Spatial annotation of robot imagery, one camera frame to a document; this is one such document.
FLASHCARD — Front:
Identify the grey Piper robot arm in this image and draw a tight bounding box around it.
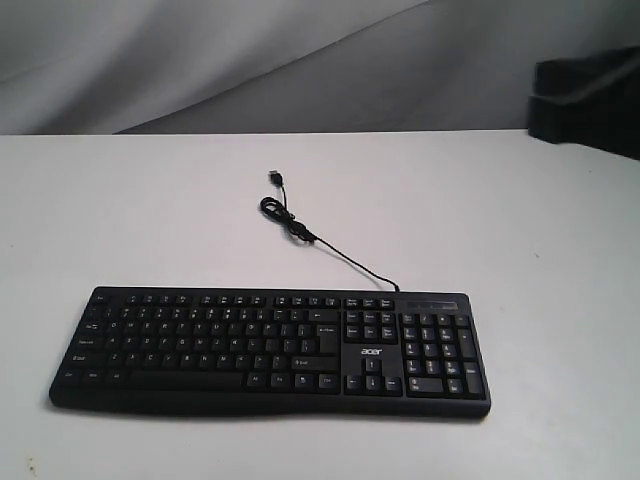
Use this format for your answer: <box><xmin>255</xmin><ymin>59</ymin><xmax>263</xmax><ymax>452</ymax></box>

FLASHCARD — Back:
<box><xmin>527</xmin><ymin>47</ymin><xmax>639</xmax><ymax>160</ymax></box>

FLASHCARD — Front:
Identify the black Acer keyboard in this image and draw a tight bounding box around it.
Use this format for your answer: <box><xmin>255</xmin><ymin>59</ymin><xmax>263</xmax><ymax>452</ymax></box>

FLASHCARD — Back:
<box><xmin>49</xmin><ymin>286</ymin><xmax>491</xmax><ymax>419</ymax></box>

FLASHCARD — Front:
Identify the grey backdrop cloth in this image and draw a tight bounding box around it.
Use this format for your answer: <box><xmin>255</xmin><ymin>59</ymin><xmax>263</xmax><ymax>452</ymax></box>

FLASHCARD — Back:
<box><xmin>1</xmin><ymin>1</ymin><xmax>639</xmax><ymax>135</ymax></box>

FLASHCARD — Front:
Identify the black keyboard USB cable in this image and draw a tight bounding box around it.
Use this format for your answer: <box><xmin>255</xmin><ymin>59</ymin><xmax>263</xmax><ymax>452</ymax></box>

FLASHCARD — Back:
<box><xmin>258</xmin><ymin>169</ymin><xmax>401</xmax><ymax>294</ymax></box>

